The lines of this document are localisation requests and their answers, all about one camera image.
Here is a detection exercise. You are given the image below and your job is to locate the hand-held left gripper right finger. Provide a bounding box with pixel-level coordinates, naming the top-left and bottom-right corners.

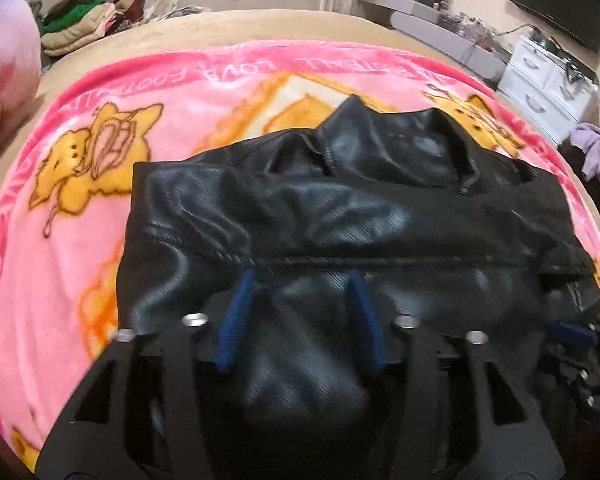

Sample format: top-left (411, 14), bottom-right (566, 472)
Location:
top-left (345, 267), bottom-right (566, 480)

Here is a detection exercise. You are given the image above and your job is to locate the pink bear printed blanket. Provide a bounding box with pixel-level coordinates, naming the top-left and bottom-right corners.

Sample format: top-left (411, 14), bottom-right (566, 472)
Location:
top-left (0, 40), bottom-right (600, 473)

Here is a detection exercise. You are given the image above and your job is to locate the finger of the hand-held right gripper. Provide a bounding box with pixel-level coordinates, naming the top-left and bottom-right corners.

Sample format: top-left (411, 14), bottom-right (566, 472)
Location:
top-left (550, 321), bottom-right (597, 350)

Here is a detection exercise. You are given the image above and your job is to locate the white drawer cabinet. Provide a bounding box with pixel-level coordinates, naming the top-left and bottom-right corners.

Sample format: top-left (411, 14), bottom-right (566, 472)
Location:
top-left (497, 35), bottom-right (598, 146)

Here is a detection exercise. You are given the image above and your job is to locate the pile of folded clothes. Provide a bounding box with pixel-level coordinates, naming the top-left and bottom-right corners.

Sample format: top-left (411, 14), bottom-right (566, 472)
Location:
top-left (40, 0), bottom-right (181, 58)

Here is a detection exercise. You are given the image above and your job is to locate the pink quilt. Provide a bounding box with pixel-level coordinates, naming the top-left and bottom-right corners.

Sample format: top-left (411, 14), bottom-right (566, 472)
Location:
top-left (0, 0), bottom-right (43, 191)

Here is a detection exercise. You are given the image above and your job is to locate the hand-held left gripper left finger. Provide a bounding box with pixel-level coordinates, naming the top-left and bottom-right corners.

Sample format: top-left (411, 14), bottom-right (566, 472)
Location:
top-left (35, 267), bottom-right (258, 480)

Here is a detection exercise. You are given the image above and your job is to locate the black leather jacket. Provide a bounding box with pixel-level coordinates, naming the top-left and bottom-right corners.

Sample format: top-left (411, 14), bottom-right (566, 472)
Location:
top-left (116, 95), bottom-right (600, 480)

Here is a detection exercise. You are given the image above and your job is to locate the black wall television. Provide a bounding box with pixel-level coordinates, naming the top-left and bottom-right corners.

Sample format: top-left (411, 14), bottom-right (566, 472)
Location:
top-left (505, 0), bottom-right (600, 53)

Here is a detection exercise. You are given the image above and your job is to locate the grey cluttered shelf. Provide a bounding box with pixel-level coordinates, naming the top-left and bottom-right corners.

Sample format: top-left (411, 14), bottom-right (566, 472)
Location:
top-left (357, 0), bottom-right (506, 83)

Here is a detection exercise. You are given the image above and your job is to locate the lavender garment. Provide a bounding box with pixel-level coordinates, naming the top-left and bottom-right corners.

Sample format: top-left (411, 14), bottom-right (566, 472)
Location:
top-left (570, 122), bottom-right (600, 183)

